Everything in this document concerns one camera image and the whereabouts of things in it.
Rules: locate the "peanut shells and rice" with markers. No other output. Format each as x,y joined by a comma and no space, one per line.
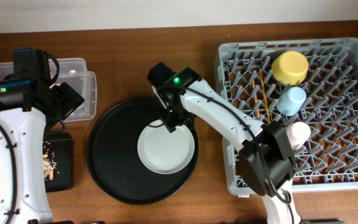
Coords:
49,162

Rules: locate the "yellow bowl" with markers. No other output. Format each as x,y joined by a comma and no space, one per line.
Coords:
290,68

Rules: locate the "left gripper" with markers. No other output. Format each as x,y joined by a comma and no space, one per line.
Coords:
70,98

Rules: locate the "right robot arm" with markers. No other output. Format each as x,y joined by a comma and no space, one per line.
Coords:
266,157

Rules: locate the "grey plate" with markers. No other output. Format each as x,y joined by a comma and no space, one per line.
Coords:
164,152

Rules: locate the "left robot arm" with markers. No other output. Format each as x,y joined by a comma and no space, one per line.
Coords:
30,104

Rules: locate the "grey dishwasher rack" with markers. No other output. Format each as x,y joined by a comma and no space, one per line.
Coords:
329,159

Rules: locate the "clear plastic bin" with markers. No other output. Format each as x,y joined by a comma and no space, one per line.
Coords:
74,72

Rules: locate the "black rectangular tray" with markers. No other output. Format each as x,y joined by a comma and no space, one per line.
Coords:
59,148

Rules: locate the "pink cup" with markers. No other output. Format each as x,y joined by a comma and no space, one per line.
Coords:
298,133

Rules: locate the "round black serving tray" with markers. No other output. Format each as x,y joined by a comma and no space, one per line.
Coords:
113,159

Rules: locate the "blue cup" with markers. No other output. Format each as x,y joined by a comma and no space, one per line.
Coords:
290,102

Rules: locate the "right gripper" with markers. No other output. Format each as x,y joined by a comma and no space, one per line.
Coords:
168,119

